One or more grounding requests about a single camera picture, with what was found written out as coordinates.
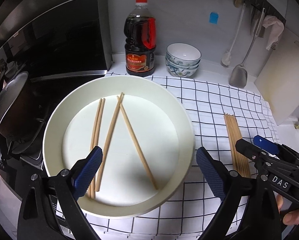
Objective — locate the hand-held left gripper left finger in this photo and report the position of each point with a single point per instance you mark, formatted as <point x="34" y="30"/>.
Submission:
<point x="89" y="172"/>

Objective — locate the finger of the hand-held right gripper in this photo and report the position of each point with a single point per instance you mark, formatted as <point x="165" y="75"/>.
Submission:
<point x="267" y="143"/>
<point x="247" y="147"/>

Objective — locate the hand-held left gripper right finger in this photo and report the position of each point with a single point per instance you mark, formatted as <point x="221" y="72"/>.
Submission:
<point x="212" y="172"/>

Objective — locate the pile of wooden chopsticks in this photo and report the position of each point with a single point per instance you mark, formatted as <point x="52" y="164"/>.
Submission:
<point x="232" y="130"/>

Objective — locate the single wooden chopstick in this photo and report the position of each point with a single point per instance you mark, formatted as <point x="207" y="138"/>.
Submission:
<point x="112" y="130"/>
<point x="137" y="142"/>
<point x="102" y="115"/>
<point x="98" y="115"/>

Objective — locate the white round tray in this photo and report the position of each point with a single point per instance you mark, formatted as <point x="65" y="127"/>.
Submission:
<point x="152" y="120"/>

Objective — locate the person's right hand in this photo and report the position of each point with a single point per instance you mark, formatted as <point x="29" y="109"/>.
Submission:
<point x="293" y="217"/>

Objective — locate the white checkered cloth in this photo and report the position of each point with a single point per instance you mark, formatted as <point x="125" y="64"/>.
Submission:
<point x="207" y="100"/>

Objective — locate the black gas stove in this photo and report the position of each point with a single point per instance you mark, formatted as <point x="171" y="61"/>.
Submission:
<point x="29" y="152"/>

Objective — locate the white cutting board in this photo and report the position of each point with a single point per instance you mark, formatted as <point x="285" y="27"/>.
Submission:
<point x="284" y="80"/>

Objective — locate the metal spatula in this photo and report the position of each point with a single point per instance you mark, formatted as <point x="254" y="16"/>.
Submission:
<point x="237" y="76"/>

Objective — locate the stainless appliance front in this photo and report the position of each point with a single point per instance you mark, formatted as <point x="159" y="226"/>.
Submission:
<point x="4" y="187"/>

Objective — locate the dark cooking pot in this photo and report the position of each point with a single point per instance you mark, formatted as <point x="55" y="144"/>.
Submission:
<point x="22" y="115"/>

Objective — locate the white dish brush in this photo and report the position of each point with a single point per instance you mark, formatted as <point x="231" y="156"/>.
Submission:
<point x="225" y="60"/>

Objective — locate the white blue floral bowl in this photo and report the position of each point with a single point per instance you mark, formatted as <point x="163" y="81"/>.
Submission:
<point x="183" y="52"/>
<point x="182" y="66"/>
<point x="182" y="74"/>

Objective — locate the metal pot lid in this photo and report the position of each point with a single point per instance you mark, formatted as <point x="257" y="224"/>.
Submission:
<point x="7" y="97"/>

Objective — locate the pale hanging rag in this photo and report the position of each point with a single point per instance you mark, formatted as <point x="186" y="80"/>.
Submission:
<point x="274" y="30"/>

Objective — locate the dark soy sauce bottle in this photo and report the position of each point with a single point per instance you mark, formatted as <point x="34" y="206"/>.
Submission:
<point x="139" y="62"/>

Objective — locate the hanging cleaver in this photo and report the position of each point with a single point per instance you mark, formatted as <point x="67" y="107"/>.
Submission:
<point x="255" y="22"/>

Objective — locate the black steel range hood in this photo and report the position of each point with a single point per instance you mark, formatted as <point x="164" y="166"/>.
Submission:
<point x="64" y="42"/>

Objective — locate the blue wall hook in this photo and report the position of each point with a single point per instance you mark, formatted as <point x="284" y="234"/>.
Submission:
<point x="213" y="18"/>

